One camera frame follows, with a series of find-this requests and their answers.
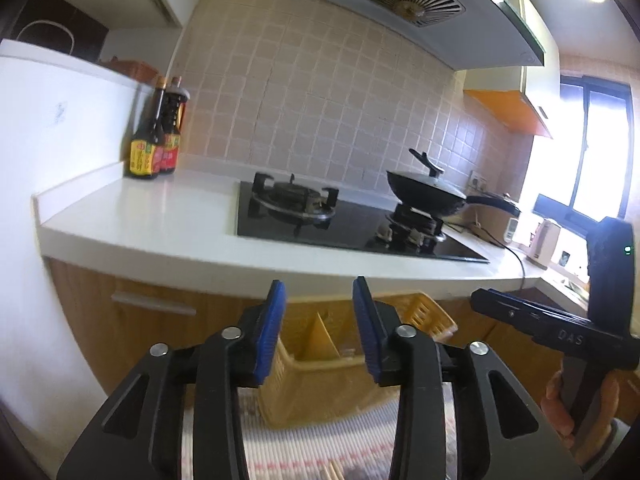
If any dark soy sauce bottle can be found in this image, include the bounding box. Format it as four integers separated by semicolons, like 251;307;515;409
127;76;167;180

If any beige rice cooker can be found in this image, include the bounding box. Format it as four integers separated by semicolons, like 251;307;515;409
494;193;521;245

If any white range hood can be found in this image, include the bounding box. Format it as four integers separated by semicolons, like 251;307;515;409
324;0;544;70

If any red label sauce bottle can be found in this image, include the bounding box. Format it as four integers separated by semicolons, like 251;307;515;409
160;76;190;174

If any cream electric kettle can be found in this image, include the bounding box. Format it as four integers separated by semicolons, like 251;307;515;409
526;219;561;269

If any black power cable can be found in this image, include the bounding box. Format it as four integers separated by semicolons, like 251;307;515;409
444;219;527;291

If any striped woven table mat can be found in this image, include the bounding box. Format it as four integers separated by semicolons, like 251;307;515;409
182;383;471;480

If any yellow plastic utensil basket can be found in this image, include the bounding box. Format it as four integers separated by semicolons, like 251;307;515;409
257;292;459;428

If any black gas stove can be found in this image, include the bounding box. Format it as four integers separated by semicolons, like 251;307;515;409
236;172;489;264

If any brown woven tray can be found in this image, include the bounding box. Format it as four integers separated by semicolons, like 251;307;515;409
102;58;158;84

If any black wok with handle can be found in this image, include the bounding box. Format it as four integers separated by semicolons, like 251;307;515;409
386;148;521;219

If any orange wall cabinet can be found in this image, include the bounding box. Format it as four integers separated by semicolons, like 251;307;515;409
463;0;561;136

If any person right hand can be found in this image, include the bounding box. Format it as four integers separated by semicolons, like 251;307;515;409
540;370;629;479

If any silver left drawer handle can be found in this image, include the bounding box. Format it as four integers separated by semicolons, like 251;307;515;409
111;292;198;316

